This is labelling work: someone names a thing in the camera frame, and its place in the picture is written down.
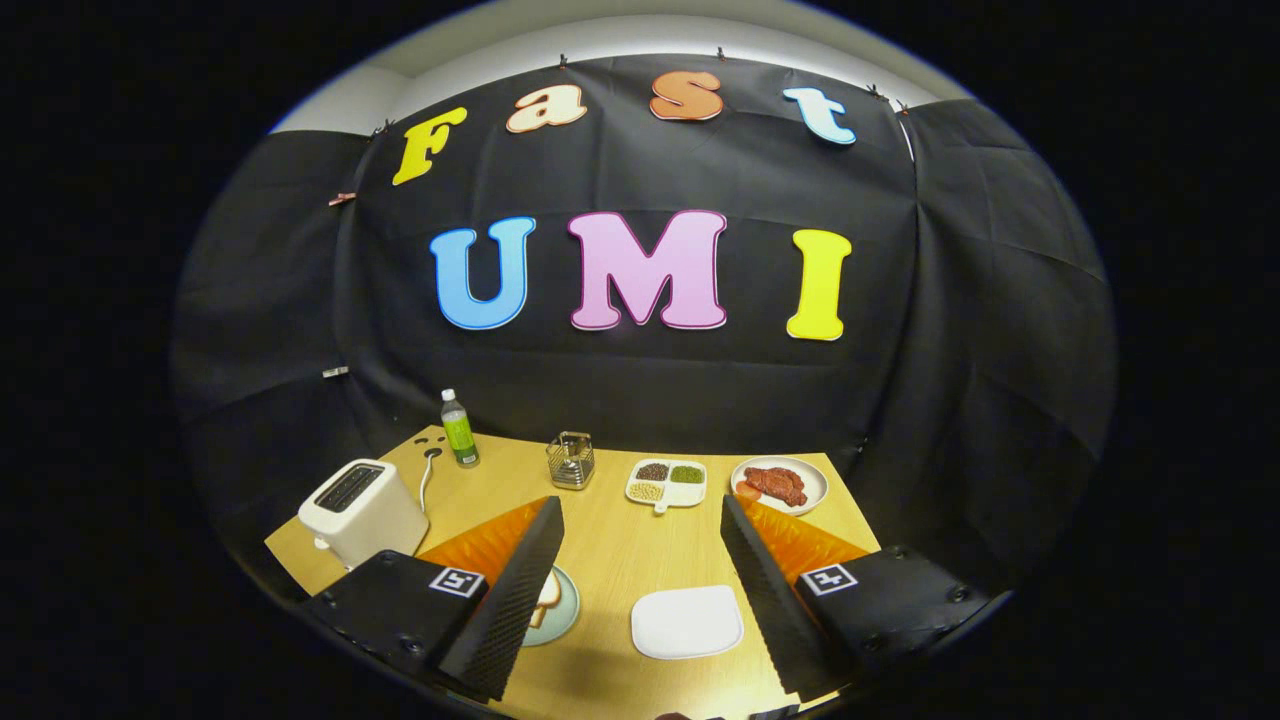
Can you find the metal wire utensil holder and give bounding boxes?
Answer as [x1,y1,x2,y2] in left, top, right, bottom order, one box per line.
[546,431,597,491]

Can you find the black backdrop cloth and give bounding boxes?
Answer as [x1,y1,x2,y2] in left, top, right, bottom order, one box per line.
[170,55,1118,591]

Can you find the pale green round plate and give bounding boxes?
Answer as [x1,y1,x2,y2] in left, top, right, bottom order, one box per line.
[520,564,582,648]

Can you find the plain bread slice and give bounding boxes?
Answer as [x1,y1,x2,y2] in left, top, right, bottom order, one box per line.
[527,570,563,631]

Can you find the white toaster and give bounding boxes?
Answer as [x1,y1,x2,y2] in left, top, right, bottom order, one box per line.
[298,459,430,571]

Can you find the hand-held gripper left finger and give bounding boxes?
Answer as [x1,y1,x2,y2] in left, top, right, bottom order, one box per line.
[300,494,566,704]

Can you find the green label drink bottle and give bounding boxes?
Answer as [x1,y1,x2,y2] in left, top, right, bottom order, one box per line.
[440,389,481,469]

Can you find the white oval plate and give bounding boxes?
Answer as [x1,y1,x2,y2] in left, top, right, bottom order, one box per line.
[730,456,830,517]

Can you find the red-brown meat piece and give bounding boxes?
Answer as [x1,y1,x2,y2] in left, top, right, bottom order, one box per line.
[743,465,809,508]

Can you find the white divided bean dish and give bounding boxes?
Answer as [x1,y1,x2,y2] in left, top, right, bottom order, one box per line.
[625,458,708,515]

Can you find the white square plate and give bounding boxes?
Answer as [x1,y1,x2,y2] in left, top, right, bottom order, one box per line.
[630,585,746,661]

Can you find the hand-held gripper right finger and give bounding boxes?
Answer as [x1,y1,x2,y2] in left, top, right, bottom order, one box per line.
[720,492,996,704]

